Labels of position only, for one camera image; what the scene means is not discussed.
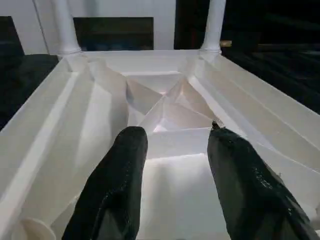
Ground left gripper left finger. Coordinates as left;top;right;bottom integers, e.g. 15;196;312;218
62;126;148;240

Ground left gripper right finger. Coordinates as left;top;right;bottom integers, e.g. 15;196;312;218
206;121;318;240

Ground white plastic table top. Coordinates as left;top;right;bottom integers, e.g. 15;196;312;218
0;48;320;240

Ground white plastic table leg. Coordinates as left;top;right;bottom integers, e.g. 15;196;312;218
199;0;227;52
51;0;82;55

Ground black work mat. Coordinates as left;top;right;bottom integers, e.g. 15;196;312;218
0;44;320;131

